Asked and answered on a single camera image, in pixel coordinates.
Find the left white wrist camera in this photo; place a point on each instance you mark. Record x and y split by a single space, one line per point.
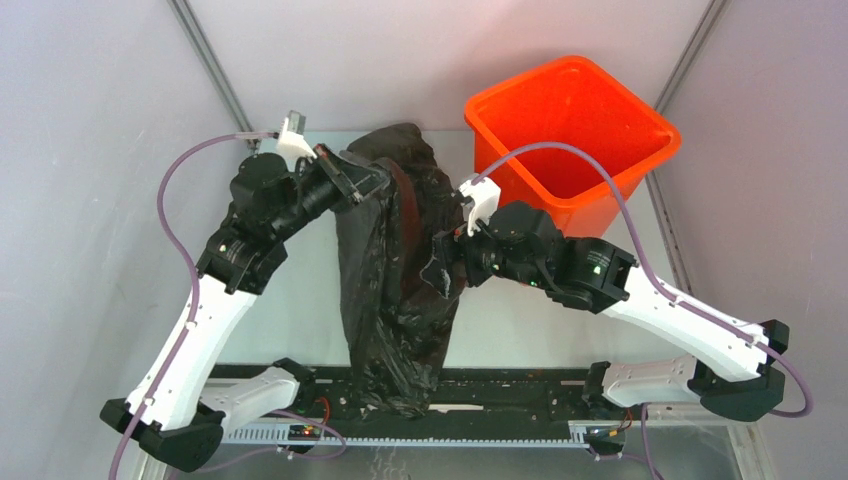
291 143

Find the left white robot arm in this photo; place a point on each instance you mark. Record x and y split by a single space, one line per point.
274 196

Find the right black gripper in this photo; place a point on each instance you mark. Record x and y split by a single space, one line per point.
450 248

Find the grey cable duct strip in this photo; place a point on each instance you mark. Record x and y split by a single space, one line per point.
300 434

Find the black plastic trash bag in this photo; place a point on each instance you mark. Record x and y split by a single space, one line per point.
397 327

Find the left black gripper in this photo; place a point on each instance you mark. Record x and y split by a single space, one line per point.
358 181

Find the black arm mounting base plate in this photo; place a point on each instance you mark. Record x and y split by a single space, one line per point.
467 403

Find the orange plastic trash bin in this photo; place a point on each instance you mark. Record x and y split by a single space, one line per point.
570 100

